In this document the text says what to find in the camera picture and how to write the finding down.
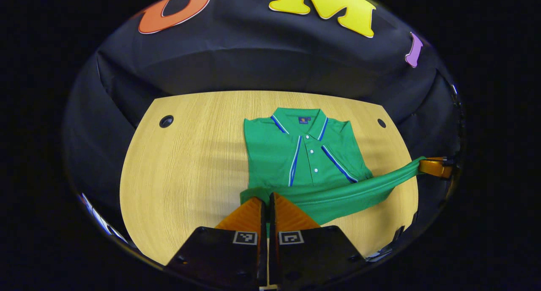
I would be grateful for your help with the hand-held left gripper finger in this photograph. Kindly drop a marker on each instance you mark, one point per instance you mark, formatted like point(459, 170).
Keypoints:
point(263, 219)
point(272, 223)

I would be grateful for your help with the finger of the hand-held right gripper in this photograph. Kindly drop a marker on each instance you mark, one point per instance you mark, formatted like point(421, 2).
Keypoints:
point(435, 167)

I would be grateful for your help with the green T-shirt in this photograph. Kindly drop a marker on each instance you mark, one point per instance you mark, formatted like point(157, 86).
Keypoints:
point(270, 155)

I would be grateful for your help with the black backdrop cloth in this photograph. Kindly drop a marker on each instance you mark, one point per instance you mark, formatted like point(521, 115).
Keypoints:
point(253, 62)

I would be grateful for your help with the white side table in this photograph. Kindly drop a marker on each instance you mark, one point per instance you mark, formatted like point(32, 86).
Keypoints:
point(101, 221)

